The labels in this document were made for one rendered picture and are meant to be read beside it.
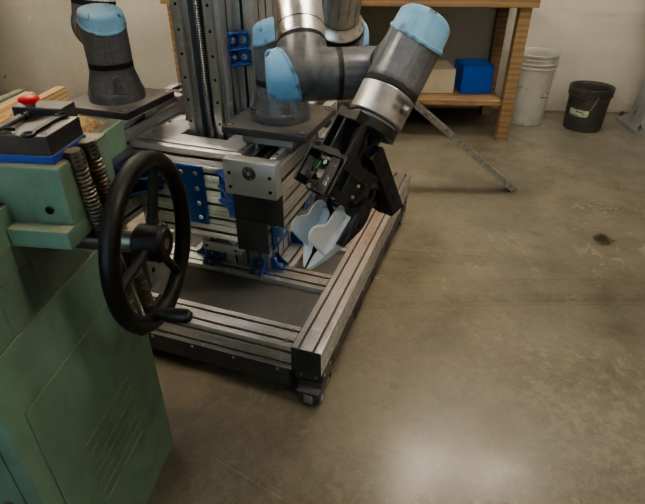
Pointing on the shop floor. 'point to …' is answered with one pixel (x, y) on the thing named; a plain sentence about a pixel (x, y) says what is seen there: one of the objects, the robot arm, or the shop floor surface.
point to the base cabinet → (75, 406)
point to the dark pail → (587, 105)
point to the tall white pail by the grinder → (534, 85)
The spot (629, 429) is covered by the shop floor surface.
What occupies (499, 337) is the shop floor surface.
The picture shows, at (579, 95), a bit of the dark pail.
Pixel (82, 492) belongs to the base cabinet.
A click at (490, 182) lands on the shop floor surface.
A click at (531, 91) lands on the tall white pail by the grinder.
